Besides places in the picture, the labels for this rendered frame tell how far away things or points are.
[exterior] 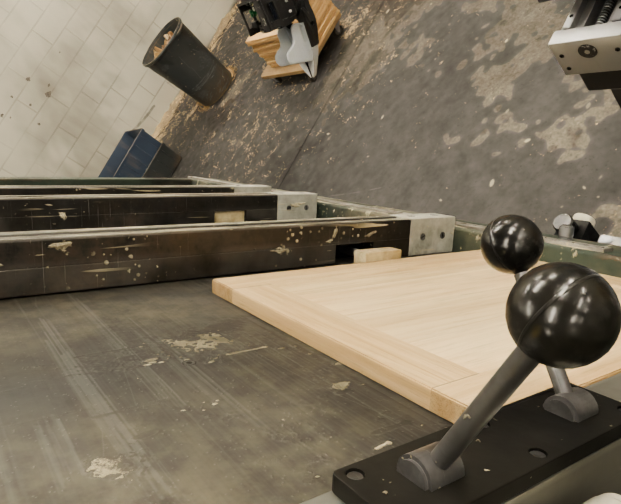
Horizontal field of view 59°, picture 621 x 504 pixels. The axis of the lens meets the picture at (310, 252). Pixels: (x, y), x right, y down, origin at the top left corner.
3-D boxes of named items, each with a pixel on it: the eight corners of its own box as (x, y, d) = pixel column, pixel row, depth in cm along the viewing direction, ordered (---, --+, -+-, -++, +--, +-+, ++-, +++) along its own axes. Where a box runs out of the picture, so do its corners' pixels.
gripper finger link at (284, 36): (283, 89, 94) (261, 36, 90) (308, 75, 97) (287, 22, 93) (293, 88, 92) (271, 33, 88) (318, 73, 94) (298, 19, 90)
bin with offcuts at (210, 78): (245, 64, 490) (188, 11, 452) (217, 112, 482) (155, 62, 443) (219, 69, 531) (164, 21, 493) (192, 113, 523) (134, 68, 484)
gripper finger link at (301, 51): (293, 88, 92) (271, 33, 88) (318, 73, 94) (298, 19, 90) (303, 87, 89) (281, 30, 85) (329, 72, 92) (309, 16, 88)
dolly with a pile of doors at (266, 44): (353, 22, 387) (315, -22, 363) (318, 83, 378) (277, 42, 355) (303, 34, 436) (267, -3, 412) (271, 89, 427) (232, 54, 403)
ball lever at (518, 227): (624, 417, 32) (544, 204, 35) (590, 435, 30) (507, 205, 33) (565, 423, 35) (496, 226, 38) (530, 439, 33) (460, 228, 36)
